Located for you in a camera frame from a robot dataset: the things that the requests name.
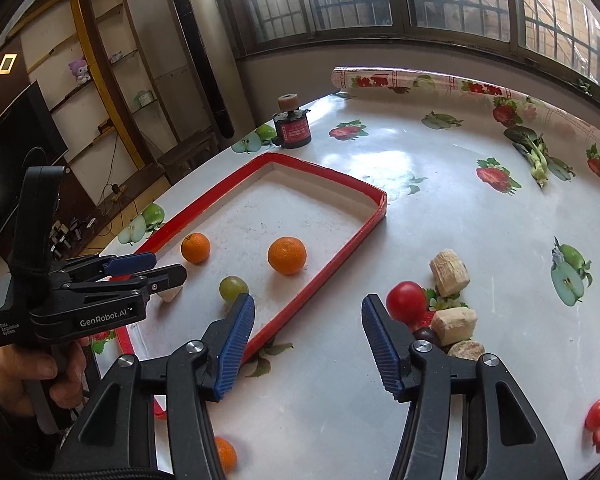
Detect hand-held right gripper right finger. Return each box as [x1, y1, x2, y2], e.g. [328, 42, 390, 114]
[361, 294, 570, 480]

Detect wooden stool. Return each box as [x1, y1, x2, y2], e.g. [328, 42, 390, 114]
[157, 130, 220, 183]

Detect dark purple plum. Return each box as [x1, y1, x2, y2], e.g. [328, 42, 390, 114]
[412, 326, 443, 348]

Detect purple plush toy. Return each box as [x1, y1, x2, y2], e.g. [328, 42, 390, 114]
[68, 57, 92, 85]

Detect white tray with red rim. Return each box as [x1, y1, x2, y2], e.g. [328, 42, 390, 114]
[116, 151, 389, 420]

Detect green grape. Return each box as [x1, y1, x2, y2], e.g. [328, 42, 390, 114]
[219, 275, 249, 305]

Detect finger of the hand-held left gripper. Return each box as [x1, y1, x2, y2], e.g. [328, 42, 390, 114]
[60, 264, 188, 302]
[60, 253, 157, 282]

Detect person's left forearm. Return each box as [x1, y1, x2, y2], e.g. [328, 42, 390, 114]
[0, 390, 76, 480]

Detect black canister with cork top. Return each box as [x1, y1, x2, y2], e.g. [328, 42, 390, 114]
[271, 94, 313, 150]

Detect red tomato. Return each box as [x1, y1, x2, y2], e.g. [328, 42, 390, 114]
[385, 281, 427, 325]

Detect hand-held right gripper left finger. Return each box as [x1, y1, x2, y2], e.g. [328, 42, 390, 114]
[55, 292, 257, 480]

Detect wooden shelf unit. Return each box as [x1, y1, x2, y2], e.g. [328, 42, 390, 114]
[10, 0, 166, 201]

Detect person's left hand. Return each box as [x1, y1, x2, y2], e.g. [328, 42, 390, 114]
[0, 337, 89, 412]

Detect orange mandarin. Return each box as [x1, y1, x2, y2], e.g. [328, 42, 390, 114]
[214, 436, 238, 476]
[267, 236, 308, 276]
[181, 232, 212, 265]

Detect black television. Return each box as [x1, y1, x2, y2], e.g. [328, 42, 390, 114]
[0, 80, 70, 256]

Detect beige standing air conditioner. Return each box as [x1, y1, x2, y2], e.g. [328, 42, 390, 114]
[164, 0, 257, 148]

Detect barred window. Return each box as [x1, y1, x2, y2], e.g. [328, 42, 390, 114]
[215, 0, 600, 96]

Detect fruit print tablecloth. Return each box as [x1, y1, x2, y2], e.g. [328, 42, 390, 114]
[87, 65, 600, 480]

